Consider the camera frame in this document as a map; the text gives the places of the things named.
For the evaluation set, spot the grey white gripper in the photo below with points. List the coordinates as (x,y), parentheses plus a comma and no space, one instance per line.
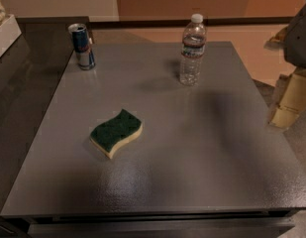
(299,42)

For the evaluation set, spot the clear plastic water bottle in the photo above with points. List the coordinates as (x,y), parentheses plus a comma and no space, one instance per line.
(192,51)

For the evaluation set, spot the green and yellow sponge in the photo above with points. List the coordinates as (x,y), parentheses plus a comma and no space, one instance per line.
(115,133)

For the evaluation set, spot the blue silver energy drink can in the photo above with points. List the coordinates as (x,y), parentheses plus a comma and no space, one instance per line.
(82,46)

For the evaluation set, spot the white box on left counter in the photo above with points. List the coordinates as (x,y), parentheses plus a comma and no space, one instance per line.
(9,33)

